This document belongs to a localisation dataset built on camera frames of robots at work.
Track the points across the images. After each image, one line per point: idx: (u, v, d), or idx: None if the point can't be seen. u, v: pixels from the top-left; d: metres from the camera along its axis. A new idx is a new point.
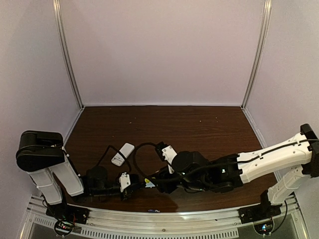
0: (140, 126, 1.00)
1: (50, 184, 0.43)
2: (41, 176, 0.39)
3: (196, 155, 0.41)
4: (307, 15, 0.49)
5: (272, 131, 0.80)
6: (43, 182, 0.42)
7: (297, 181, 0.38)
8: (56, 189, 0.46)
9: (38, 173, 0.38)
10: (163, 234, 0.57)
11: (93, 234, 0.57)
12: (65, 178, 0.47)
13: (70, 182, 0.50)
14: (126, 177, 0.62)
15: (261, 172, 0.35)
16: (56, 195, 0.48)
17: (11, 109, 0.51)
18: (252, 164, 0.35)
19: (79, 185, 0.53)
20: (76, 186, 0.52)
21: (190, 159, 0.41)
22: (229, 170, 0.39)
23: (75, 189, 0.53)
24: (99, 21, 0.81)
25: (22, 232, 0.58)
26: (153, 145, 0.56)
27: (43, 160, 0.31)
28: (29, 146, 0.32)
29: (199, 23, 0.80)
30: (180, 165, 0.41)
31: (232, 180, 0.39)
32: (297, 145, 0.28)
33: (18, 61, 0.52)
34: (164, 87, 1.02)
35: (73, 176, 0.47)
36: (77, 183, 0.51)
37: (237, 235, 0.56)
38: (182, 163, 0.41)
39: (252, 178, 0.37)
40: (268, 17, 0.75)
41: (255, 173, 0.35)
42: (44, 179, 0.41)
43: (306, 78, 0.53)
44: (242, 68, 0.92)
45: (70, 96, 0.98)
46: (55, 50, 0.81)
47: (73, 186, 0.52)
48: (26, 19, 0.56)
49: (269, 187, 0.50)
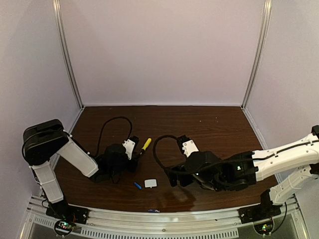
0: (141, 125, 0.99)
1: (53, 179, 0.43)
2: (45, 171, 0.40)
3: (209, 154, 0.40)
4: (307, 18, 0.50)
5: (272, 130, 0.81)
6: (45, 179, 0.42)
7: (303, 181, 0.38)
8: (58, 184, 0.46)
9: (42, 168, 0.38)
10: (163, 234, 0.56)
11: (93, 234, 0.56)
12: (75, 161, 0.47)
13: (84, 163, 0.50)
14: (128, 142, 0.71)
15: (275, 170, 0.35)
16: (56, 193, 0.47)
17: (12, 109, 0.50)
18: (267, 161, 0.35)
19: (93, 163, 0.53)
20: (90, 166, 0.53)
21: (202, 159, 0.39)
22: (243, 166, 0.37)
23: (91, 170, 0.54)
24: (99, 20, 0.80)
25: (22, 232, 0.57)
26: (175, 138, 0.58)
27: (49, 146, 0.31)
28: (32, 137, 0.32)
29: (201, 23, 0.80)
30: (193, 165, 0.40)
31: (246, 177, 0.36)
32: (310, 145, 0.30)
33: (18, 56, 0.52)
34: (164, 86, 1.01)
35: (83, 157, 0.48)
36: (90, 162, 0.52)
37: (237, 235, 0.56)
38: (196, 163, 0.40)
39: (265, 176, 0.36)
40: (268, 17, 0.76)
41: (269, 171, 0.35)
42: (46, 174, 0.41)
43: (305, 80, 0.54)
44: (242, 68, 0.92)
45: (70, 96, 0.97)
46: (55, 47, 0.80)
47: (86, 167, 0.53)
48: (27, 17, 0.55)
49: (272, 187, 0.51)
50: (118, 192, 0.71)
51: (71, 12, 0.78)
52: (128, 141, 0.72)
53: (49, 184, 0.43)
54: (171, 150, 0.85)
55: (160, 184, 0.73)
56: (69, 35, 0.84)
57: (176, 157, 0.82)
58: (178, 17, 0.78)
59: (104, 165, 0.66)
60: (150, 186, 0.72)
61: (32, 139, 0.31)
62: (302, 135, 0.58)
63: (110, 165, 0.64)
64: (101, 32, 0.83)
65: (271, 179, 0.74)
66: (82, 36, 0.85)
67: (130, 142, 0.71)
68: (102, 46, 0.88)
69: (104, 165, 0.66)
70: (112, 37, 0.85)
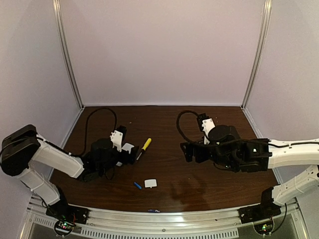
0: (140, 125, 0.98)
1: (42, 183, 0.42)
2: (31, 179, 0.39)
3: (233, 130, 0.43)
4: (307, 19, 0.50)
5: (272, 130, 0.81)
6: (35, 185, 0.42)
7: (308, 183, 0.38)
8: (50, 186, 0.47)
9: (26, 178, 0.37)
10: (163, 234, 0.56)
11: (93, 234, 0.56)
12: (55, 163, 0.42)
13: (67, 165, 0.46)
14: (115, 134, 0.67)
15: (287, 160, 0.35)
16: (50, 193, 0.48)
17: (11, 108, 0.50)
18: (280, 150, 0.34)
19: (77, 163, 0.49)
20: (74, 166, 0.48)
21: (226, 131, 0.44)
22: (260, 150, 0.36)
23: (76, 171, 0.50)
24: (99, 20, 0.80)
25: (22, 232, 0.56)
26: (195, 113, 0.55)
27: (24, 155, 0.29)
28: (6, 149, 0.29)
29: (200, 23, 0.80)
30: (216, 135, 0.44)
31: (259, 160, 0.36)
32: None
33: (18, 56, 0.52)
34: (164, 86, 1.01)
35: (64, 159, 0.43)
36: (73, 163, 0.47)
37: (237, 235, 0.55)
38: (218, 134, 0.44)
39: (273, 164, 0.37)
40: (268, 17, 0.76)
41: (278, 160, 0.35)
42: (33, 181, 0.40)
43: (305, 81, 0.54)
44: (242, 69, 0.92)
45: (70, 96, 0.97)
46: (55, 47, 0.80)
47: (70, 169, 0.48)
48: (27, 18, 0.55)
49: (278, 186, 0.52)
50: (118, 192, 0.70)
51: (71, 12, 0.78)
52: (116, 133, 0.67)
53: (40, 189, 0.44)
54: (171, 150, 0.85)
55: (160, 184, 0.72)
56: (69, 34, 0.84)
57: (176, 157, 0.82)
58: (178, 17, 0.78)
59: (91, 165, 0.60)
60: (150, 186, 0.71)
61: (4, 152, 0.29)
62: (302, 135, 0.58)
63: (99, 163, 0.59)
64: (101, 31, 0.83)
65: (271, 179, 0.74)
66: (82, 36, 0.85)
67: (117, 133, 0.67)
68: (102, 47, 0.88)
69: (91, 164, 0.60)
70: (112, 37, 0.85)
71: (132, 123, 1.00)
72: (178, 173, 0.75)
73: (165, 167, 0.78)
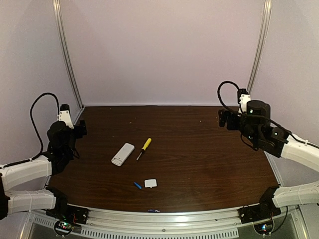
0: (140, 125, 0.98)
1: (31, 199, 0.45)
2: (21, 201, 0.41)
3: (268, 108, 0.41)
4: (307, 19, 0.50)
5: None
6: (27, 204, 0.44)
7: (308, 194, 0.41)
8: (39, 197, 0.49)
9: (15, 205, 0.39)
10: (163, 234, 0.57)
11: (93, 234, 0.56)
12: (25, 176, 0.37)
13: (38, 170, 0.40)
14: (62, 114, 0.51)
15: (298, 157, 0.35)
16: (45, 200, 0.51)
17: (11, 108, 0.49)
18: (296, 144, 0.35)
19: (44, 161, 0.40)
20: (42, 167, 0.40)
21: (263, 104, 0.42)
22: (280, 135, 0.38)
23: (47, 168, 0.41)
24: (99, 20, 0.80)
25: (22, 232, 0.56)
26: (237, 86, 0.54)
27: None
28: None
29: (200, 23, 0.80)
30: (253, 104, 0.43)
31: (277, 143, 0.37)
32: None
33: (18, 57, 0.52)
34: (164, 86, 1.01)
35: (29, 168, 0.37)
36: (43, 165, 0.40)
37: (237, 235, 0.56)
38: (255, 104, 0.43)
39: (283, 153, 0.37)
40: (268, 17, 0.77)
41: (288, 152, 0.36)
42: (23, 201, 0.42)
43: (306, 80, 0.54)
44: (242, 68, 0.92)
45: (69, 96, 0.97)
46: (56, 47, 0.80)
47: (43, 171, 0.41)
48: (27, 17, 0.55)
49: (282, 187, 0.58)
50: (117, 192, 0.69)
51: (71, 12, 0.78)
52: (62, 112, 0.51)
53: (33, 204, 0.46)
54: (171, 150, 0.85)
55: (160, 184, 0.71)
56: (69, 34, 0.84)
57: (176, 157, 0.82)
58: (178, 16, 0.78)
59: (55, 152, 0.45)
60: (150, 186, 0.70)
61: None
62: (301, 135, 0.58)
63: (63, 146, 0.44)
64: (101, 31, 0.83)
65: (271, 179, 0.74)
66: (82, 35, 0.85)
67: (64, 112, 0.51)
68: (102, 47, 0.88)
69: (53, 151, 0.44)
70: (112, 37, 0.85)
71: (132, 123, 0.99)
72: (178, 173, 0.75)
73: (165, 167, 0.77)
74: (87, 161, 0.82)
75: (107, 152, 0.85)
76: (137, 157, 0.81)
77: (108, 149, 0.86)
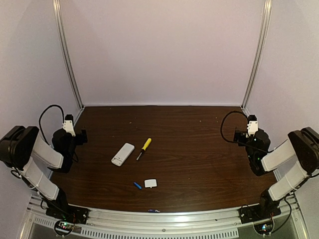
0: (140, 125, 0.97)
1: (42, 175, 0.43)
2: (34, 169, 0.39)
3: (266, 142, 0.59)
4: (308, 19, 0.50)
5: (271, 130, 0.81)
6: (38, 178, 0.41)
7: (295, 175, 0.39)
8: (47, 179, 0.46)
9: (31, 167, 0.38)
10: (163, 234, 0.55)
11: (93, 234, 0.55)
12: (47, 154, 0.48)
13: (53, 155, 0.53)
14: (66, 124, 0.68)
15: (274, 162, 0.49)
16: (51, 185, 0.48)
17: (11, 109, 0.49)
18: (270, 155, 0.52)
19: (57, 154, 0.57)
20: (57, 157, 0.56)
21: (264, 137, 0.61)
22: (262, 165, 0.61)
23: (59, 160, 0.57)
24: (99, 20, 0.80)
25: (22, 232, 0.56)
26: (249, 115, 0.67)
27: (27, 139, 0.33)
28: (7, 142, 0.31)
29: (200, 24, 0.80)
30: (258, 136, 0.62)
31: (260, 168, 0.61)
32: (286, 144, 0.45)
33: (18, 57, 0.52)
34: (164, 86, 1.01)
35: (49, 148, 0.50)
36: (56, 154, 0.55)
37: (237, 235, 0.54)
38: (259, 136, 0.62)
39: (269, 166, 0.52)
40: (268, 17, 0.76)
41: (270, 162, 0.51)
42: (36, 171, 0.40)
43: (305, 81, 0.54)
44: (242, 68, 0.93)
45: (70, 96, 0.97)
46: (55, 47, 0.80)
47: (56, 160, 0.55)
48: (26, 18, 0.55)
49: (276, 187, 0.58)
50: (117, 192, 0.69)
51: (71, 12, 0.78)
52: (67, 121, 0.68)
53: (43, 181, 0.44)
54: (171, 150, 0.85)
55: (160, 184, 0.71)
56: (70, 35, 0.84)
57: (176, 157, 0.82)
58: (178, 16, 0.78)
59: (64, 152, 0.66)
60: (150, 186, 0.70)
61: (7, 142, 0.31)
62: None
63: (66, 149, 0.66)
64: (101, 32, 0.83)
65: (271, 179, 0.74)
66: (82, 36, 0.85)
67: (68, 123, 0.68)
68: (102, 47, 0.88)
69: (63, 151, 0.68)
70: (112, 37, 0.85)
71: (132, 123, 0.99)
72: (178, 173, 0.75)
73: (165, 167, 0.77)
74: (87, 161, 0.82)
75: (107, 152, 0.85)
76: (137, 157, 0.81)
77: (107, 150, 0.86)
